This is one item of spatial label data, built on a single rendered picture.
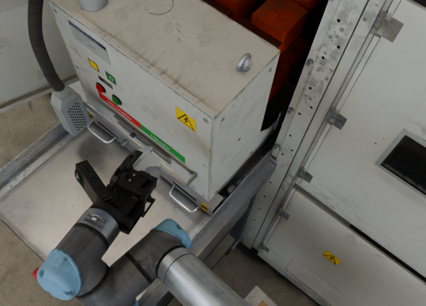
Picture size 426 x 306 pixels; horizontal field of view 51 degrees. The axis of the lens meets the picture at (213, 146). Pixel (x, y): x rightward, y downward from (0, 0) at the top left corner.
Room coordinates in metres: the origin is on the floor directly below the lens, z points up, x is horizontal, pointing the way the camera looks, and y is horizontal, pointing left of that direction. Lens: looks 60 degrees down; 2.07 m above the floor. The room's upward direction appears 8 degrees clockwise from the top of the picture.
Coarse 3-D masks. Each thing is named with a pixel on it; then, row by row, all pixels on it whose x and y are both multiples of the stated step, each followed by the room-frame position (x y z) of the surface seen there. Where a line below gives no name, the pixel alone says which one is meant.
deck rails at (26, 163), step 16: (32, 144) 0.61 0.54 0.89; (48, 144) 0.65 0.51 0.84; (64, 144) 0.66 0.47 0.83; (16, 160) 0.56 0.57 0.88; (32, 160) 0.59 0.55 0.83; (256, 160) 0.70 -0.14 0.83; (0, 176) 0.51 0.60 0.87; (16, 176) 0.53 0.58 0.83; (240, 176) 0.64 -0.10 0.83; (0, 192) 0.47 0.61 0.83; (224, 192) 0.57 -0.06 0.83; (240, 192) 0.58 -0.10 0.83; (224, 208) 0.52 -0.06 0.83; (208, 224) 0.45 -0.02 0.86; (192, 240) 0.39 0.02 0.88
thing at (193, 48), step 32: (64, 0) 0.74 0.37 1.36; (128, 0) 0.76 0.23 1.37; (160, 0) 0.77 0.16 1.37; (192, 0) 0.78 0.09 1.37; (96, 32) 0.65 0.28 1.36; (128, 32) 0.67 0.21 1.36; (160, 32) 0.68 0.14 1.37; (192, 32) 0.69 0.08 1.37; (224, 32) 0.70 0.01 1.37; (160, 64) 0.59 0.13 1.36; (192, 64) 0.60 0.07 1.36; (224, 64) 0.61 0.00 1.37; (256, 64) 0.62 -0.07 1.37; (192, 96) 0.52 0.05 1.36; (224, 96) 0.53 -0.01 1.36; (256, 96) 0.62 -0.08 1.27; (224, 128) 0.52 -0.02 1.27; (256, 128) 0.66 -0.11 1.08; (224, 160) 0.54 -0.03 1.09
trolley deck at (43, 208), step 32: (96, 128) 0.74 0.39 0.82; (64, 160) 0.61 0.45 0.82; (96, 160) 0.62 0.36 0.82; (32, 192) 0.49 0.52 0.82; (64, 192) 0.50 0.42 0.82; (160, 192) 0.55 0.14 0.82; (256, 192) 0.61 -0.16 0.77; (32, 224) 0.39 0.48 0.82; (64, 224) 0.41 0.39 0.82; (192, 224) 0.46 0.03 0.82; (224, 224) 0.47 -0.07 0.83; (160, 288) 0.26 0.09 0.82
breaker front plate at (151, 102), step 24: (48, 0) 0.74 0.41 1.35; (72, 48) 0.73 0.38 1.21; (96, 72) 0.69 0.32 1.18; (120, 72) 0.63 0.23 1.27; (144, 72) 0.58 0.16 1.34; (96, 96) 0.73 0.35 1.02; (120, 96) 0.65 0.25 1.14; (144, 96) 0.60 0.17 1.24; (168, 96) 0.55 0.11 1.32; (120, 120) 0.67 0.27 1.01; (144, 120) 0.61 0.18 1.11; (168, 120) 0.56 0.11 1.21; (144, 144) 0.64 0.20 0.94; (168, 144) 0.57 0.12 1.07; (192, 144) 0.52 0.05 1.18; (192, 168) 0.53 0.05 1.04
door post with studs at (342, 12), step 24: (336, 0) 0.71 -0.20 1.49; (360, 0) 0.68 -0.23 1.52; (336, 24) 0.70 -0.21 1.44; (312, 48) 0.72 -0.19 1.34; (336, 48) 0.68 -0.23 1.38; (312, 72) 0.70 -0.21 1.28; (312, 96) 0.69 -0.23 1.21; (288, 120) 0.71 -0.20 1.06; (288, 144) 0.69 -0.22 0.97; (264, 216) 0.68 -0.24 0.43
